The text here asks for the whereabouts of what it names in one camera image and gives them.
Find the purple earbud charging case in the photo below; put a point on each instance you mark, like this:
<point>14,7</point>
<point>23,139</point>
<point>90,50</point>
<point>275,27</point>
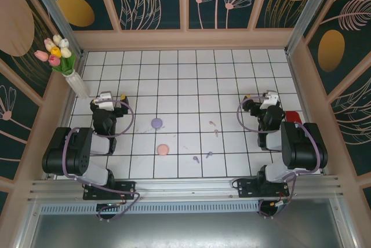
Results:
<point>156,123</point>

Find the pink earbud charging case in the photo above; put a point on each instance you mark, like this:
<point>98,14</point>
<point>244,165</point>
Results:
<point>162,149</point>

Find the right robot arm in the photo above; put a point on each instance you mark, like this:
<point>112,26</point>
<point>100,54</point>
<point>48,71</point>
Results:
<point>304,149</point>

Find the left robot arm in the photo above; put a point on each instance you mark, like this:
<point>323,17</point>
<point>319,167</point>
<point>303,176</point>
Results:
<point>72,149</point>

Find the red toy shovel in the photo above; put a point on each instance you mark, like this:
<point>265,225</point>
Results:
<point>292,116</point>

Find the white ribbed vase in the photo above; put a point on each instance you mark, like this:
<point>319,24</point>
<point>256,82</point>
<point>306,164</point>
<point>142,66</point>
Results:
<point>76,85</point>

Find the artificial tulip bouquet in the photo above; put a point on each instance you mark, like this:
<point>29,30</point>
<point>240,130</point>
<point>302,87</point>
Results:
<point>58,54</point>

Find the grey metal panel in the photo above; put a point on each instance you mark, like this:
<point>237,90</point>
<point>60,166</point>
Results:
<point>185,230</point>

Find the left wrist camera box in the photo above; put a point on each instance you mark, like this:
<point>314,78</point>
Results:
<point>105,100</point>

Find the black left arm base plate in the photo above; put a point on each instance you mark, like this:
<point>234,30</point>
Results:
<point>124,190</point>

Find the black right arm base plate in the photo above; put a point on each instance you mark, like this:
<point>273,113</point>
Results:
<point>246,190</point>

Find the aluminium frame post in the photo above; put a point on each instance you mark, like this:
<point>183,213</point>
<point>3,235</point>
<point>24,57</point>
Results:
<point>308,10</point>
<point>55,10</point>

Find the aluminium mounting rail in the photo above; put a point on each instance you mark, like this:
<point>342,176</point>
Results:
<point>188,190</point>

